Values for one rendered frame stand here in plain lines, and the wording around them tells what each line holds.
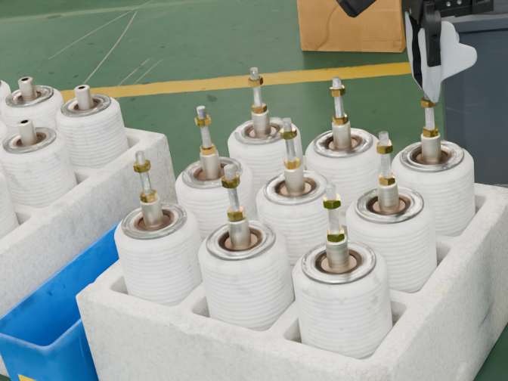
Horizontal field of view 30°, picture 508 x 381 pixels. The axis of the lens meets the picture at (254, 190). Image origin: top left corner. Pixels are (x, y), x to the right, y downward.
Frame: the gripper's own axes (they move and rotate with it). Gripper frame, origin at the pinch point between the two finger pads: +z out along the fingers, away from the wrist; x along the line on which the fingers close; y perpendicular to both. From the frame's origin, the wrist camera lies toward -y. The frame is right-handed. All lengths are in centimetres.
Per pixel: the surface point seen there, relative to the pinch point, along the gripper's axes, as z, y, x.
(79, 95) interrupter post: 7, -41, 35
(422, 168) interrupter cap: 8.9, -1.3, -2.9
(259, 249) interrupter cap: 9.0, -22.1, -12.8
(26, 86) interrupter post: 7, -49, 42
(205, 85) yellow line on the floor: 34, -20, 96
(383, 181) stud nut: 5.7, -7.6, -9.6
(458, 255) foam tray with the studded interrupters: 16.3, -0.1, -10.7
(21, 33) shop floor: 34, -64, 157
